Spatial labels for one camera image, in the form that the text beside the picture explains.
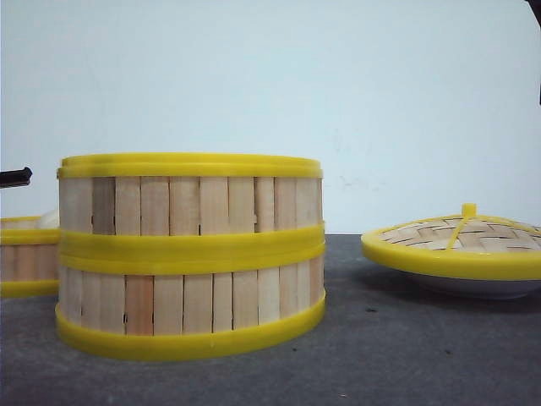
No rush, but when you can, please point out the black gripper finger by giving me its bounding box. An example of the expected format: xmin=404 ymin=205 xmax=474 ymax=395
xmin=0 ymin=167 xmax=32 ymax=187

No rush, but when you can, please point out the bamboo steamer basket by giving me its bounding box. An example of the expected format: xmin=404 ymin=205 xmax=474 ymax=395
xmin=1 ymin=217 xmax=60 ymax=299
xmin=57 ymin=152 xmax=325 ymax=274
xmin=55 ymin=250 xmax=325 ymax=361

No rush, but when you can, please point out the woven bamboo steamer lid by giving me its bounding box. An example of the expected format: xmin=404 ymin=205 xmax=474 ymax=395
xmin=361 ymin=203 xmax=540 ymax=281

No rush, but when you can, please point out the white steamed bun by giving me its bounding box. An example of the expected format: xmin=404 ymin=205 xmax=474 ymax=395
xmin=36 ymin=209 xmax=59 ymax=229

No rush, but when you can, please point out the white plate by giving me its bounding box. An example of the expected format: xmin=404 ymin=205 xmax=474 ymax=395
xmin=402 ymin=272 xmax=540 ymax=300

